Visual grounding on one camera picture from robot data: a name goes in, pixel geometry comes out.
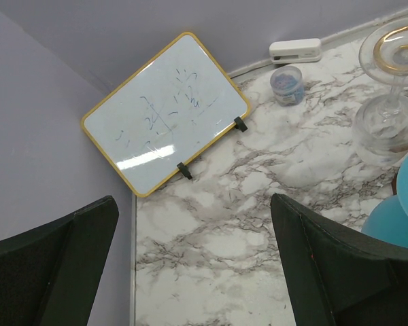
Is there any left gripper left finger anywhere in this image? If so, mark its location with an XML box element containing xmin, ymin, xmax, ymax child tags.
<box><xmin>0</xmin><ymin>196</ymin><xmax>119</xmax><ymax>325</ymax></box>

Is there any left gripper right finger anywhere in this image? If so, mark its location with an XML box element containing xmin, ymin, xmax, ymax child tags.
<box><xmin>271</xmin><ymin>194</ymin><xmax>408</xmax><ymax>325</ymax></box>

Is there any blue plastic goblet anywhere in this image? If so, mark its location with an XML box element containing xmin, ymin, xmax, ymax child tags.
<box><xmin>362</xmin><ymin>156</ymin><xmax>408</xmax><ymax>248</ymax></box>

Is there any small blue cup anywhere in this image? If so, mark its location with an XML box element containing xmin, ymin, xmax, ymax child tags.
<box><xmin>269</xmin><ymin>65</ymin><xmax>305</xmax><ymax>107</ymax></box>

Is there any small whiteboard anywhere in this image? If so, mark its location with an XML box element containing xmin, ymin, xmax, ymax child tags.
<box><xmin>81</xmin><ymin>32</ymin><xmax>251</xmax><ymax>198</ymax></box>

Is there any white eraser block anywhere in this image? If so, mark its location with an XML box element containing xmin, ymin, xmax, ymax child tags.
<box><xmin>269</xmin><ymin>38</ymin><xmax>322</xmax><ymax>65</ymax></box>

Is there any gold wire wine glass rack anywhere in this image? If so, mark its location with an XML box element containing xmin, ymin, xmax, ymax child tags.
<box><xmin>373</xmin><ymin>25</ymin><xmax>408</xmax><ymax>75</ymax></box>

